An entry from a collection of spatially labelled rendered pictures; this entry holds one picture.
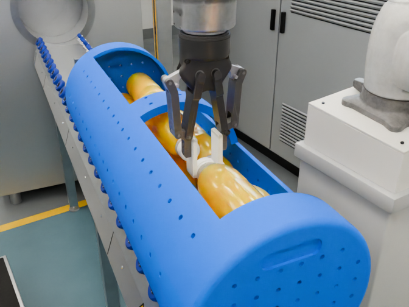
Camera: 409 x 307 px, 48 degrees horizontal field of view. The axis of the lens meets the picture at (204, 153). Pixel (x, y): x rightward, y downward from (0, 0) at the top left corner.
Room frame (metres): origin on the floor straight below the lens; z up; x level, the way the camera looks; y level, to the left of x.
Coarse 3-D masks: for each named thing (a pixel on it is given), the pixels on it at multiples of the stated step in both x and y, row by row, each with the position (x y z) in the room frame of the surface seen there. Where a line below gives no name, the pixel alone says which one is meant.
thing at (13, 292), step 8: (0, 264) 1.57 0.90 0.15; (8, 264) 1.58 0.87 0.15; (0, 272) 1.53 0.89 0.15; (8, 272) 1.53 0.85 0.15; (0, 280) 1.48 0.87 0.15; (8, 280) 1.48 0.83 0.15; (0, 288) 1.43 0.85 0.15; (8, 288) 1.43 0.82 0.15; (16, 288) 1.43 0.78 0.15; (0, 296) 1.39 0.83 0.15; (8, 296) 1.39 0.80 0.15; (16, 296) 1.39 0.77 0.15; (0, 304) 1.34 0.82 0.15; (8, 304) 1.34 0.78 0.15; (16, 304) 1.34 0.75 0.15
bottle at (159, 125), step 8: (152, 120) 0.82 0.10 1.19; (160, 120) 0.80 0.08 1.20; (168, 120) 0.79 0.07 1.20; (152, 128) 0.81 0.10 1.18; (160, 128) 0.78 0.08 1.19; (168, 128) 0.77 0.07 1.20; (160, 136) 0.77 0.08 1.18; (168, 136) 0.76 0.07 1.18; (168, 144) 0.76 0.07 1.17; (176, 144) 0.74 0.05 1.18; (168, 152) 0.77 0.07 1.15; (176, 152) 0.74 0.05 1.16
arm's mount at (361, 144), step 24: (336, 96) 1.12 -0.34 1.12; (312, 120) 1.08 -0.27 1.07; (336, 120) 1.01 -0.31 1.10; (360, 120) 0.99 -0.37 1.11; (312, 144) 1.07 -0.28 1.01; (336, 144) 1.00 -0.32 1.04; (360, 144) 0.94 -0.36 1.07; (384, 144) 0.89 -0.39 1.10; (408, 144) 0.88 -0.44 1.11; (360, 168) 0.93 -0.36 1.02; (384, 168) 0.88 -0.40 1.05; (408, 168) 0.87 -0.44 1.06
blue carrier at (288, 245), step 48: (96, 48) 1.20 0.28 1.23; (96, 96) 0.95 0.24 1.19; (144, 96) 0.85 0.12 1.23; (96, 144) 0.83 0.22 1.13; (144, 144) 0.69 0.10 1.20; (240, 144) 0.85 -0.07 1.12; (144, 192) 0.59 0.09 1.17; (192, 192) 0.53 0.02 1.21; (288, 192) 0.51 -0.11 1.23; (144, 240) 0.53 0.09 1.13; (192, 240) 0.46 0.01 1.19; (240, 240) 0.42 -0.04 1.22; (288, 240) 0.43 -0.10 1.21; (336, 240) 0.46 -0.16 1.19; (192, 288) 0.40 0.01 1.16; (240, 288) 0.41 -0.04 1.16; (288, 288) 0.43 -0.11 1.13; (336, 288) 0.46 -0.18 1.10
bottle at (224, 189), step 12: (204, 168) 0.63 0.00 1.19; (216, 168) 0.61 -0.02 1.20; (228, 168) 0.61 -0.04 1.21; (204, 180) 0.60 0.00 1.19; (216, 180) 0.58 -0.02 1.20; (228, 180) 0.57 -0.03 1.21; (240, 180) 0.57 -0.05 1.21; (204, 192) 0.58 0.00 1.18; (216, 192) 0.56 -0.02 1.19; (228, 192) 0.55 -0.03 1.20; (240, 192) 0.54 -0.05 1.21; (252, 192) 0.54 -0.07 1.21; (216, 204) 0.55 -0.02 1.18; (228, 204) 0.53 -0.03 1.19; (240, 204) 0.52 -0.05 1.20
